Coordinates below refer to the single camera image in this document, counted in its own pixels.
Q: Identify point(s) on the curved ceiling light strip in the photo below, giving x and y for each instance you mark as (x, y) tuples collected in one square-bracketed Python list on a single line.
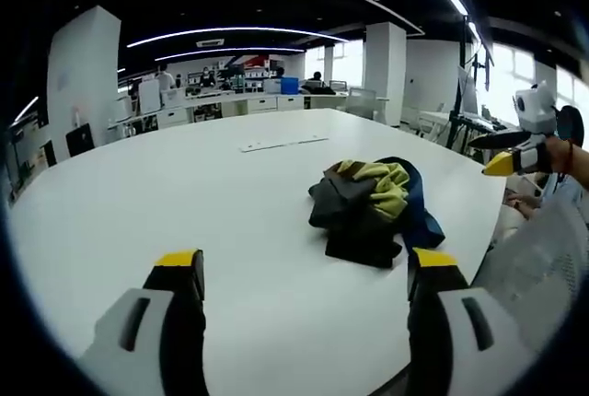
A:
[(239, 30)]

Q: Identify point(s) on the dark grey garment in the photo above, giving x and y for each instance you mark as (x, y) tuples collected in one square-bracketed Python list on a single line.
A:
[(338, 200)]

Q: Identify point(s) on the white drawer cabinet row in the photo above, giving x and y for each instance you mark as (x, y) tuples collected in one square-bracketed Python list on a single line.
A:
[(248, 103)]

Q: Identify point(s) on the white mesh office chair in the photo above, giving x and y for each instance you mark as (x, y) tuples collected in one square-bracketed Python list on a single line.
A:
[(543, 271)]

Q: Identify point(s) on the person's right hand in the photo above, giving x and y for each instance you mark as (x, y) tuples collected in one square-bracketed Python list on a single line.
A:
[(559, 156)]

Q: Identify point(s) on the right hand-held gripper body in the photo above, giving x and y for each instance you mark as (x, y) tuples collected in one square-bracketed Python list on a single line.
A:
[(536, 108)]

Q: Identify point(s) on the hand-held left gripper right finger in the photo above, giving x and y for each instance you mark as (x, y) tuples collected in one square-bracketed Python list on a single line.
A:
[(448, 322)]

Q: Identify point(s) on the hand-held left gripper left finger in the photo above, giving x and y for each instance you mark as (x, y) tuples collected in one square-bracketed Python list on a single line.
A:
[(152, 322)]

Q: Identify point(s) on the black monitor stand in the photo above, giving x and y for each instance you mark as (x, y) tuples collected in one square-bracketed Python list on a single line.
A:
[(478, 60)]

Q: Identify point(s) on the blue storage box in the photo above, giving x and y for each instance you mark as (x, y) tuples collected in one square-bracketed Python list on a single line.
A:
[(290, 85)]

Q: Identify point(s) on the blue garment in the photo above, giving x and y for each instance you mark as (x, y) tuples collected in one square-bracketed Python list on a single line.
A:
[(423, 216)]

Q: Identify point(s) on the yellow-green garment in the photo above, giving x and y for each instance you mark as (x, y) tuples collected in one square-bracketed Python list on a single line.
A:
[(389, 182)]

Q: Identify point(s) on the black office chair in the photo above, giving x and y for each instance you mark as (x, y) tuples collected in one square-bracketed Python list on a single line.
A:
[(81, 139)]

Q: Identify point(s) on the black garment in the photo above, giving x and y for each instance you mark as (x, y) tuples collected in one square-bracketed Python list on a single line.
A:
[(361, 244)]

